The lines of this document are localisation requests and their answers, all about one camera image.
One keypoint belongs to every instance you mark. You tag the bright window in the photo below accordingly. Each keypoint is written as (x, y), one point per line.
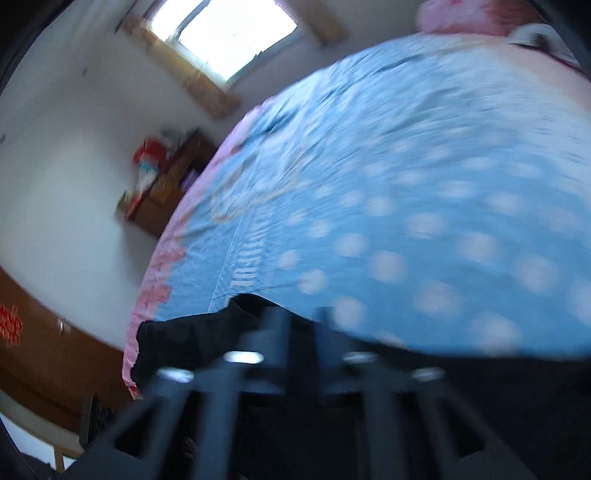
(221, 32)

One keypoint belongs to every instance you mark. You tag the blue polka dot bedsheet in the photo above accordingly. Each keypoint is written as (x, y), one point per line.
(369, 161)

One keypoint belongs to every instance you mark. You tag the brown wooden door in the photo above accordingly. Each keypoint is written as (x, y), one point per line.
(46, 364)

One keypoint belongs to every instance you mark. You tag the white spotted pillow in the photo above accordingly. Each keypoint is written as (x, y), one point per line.
(540, 39)

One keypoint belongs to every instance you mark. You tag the beige curtain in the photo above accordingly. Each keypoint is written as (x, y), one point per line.
(323, 18)
(194, 78)

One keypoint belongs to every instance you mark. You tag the pink pillow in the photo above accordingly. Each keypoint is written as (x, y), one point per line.
(466, 16)

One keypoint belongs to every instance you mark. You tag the red box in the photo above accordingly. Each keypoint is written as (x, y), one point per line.
(148, 152)

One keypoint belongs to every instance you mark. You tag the wooden bedside cabinet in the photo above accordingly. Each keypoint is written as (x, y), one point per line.
(168, 189)

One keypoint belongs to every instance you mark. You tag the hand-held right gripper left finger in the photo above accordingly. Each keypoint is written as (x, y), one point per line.
(272, 341)

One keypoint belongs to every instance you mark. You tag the black pants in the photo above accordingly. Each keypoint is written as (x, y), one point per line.
(184, 337)

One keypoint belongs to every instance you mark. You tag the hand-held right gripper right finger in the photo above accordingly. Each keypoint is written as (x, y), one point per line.
(325, 341)

